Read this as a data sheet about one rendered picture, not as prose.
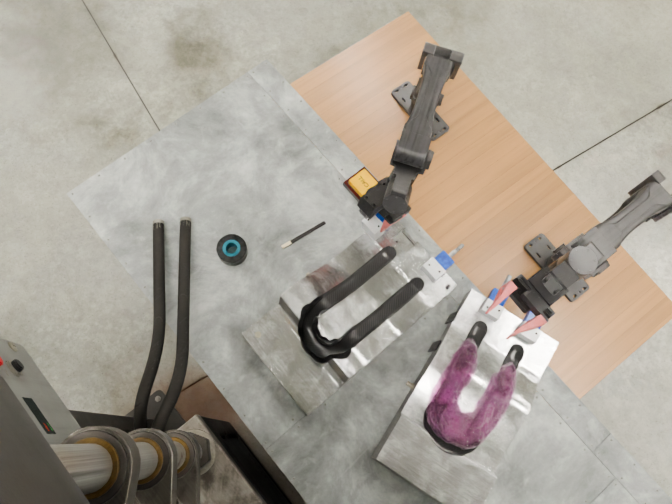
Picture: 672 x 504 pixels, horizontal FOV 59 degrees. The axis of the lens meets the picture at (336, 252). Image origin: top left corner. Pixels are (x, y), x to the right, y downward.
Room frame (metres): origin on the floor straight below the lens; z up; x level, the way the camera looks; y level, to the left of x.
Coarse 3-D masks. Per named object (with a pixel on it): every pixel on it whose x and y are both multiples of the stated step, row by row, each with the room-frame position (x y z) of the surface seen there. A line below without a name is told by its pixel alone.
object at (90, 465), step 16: (192, 432) -0.04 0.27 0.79; (64, 448) -0.06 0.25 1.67; (80, 448) -0.06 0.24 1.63; (96, 448) -0.06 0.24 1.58; (144, 448) -0.06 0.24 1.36; (176, 448) -0.06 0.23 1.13; (208, 448) -0.07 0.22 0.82; (64, 464) -0.07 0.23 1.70; (80, 464) -0.07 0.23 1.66; (96, 464) -0.07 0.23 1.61; (112, 464) -0.07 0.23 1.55; (144, 464) -0.08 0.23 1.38; (208, 464) -0.10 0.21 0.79; (80, 480) -0.09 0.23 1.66; (96, 480) -0.09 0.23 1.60
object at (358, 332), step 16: (384, 256) 0.48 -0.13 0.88; (368, 272) 0.43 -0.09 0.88; (336, 288) 0.37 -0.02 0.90; (352, 288) 0.38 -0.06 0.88; (400, 288) 0.40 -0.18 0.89; (416, 288) 0.41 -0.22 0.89; (320, 304) 0.31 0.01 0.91; (384, 304) 0.35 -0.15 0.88; (400, 304) 0.36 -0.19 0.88; (304, 320) 0.27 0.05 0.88; (368, 320) 0.30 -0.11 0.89; (384, 320) 0.31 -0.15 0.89; (304, 336) 0.24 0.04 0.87; (320, 336) 0.23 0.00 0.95; (352, 336) 0.25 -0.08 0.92; (320, 352) 0.20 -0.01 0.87; (336, 352) 0.21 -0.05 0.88
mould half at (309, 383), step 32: (352, 256) 0.46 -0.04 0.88; (416, 256) 0.49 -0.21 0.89; (320, 288) 0.35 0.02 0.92; (384, 288) 0.39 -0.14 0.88; (288, 320) 0.27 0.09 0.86; (320, 320) 0.27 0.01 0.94; (352, 320) 0.29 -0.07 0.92; (416, 320) 0.33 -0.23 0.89; (256, 352) 0.18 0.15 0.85; (288, 352) 0.19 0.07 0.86; (352, 352) 0.21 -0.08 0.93; (288, 384) 0.11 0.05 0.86; (320, 384) 0.13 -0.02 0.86
